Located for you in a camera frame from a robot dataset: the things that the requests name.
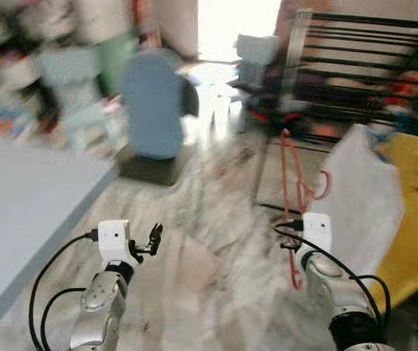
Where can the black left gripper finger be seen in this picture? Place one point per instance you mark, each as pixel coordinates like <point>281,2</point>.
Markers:
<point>154,238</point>

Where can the pink plastic hanger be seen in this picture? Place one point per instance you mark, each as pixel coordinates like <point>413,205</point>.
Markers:
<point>285,168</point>

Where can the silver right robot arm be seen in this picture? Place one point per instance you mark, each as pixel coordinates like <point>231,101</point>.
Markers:
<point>333,281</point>

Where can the white folding chair dark seat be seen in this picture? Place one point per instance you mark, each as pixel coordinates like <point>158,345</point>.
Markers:
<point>154,170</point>

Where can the white hanging garment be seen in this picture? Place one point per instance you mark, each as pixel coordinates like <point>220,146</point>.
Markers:
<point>362,205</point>

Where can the grey folding table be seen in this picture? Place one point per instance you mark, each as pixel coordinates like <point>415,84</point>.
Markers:
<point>25,205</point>

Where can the yellow hanging garment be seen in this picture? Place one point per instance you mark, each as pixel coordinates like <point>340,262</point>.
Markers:
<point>417,219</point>

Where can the blue-grey seat cushion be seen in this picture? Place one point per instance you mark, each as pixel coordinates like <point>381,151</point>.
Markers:
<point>154,102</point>

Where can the small white plastic chair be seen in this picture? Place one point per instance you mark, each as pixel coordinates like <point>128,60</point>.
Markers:
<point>256,51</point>

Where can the black metal drying rack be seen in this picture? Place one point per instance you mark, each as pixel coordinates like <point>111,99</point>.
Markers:
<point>355,34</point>

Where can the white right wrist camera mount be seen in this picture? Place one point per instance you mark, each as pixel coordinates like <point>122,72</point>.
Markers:
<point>317,230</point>

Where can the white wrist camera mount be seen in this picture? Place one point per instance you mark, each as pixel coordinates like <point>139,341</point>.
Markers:
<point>317,230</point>
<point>113,238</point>

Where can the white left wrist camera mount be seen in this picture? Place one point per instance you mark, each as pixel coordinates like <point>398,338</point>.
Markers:
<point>113,238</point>

